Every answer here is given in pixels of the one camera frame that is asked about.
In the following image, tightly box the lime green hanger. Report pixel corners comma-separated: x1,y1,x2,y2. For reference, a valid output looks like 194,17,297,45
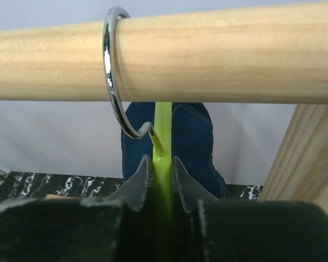
102,7,173,261

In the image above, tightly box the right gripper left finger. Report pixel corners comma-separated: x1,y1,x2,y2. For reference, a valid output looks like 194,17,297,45
0,155,153,261

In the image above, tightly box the navy blue garment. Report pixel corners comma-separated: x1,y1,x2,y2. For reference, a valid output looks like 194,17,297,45
121,102,226,198

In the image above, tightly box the wooden clothes rack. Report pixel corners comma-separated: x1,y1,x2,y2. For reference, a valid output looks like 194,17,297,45
0,1,328,214

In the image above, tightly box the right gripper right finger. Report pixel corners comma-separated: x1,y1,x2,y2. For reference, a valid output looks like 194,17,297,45
172,157,328,261

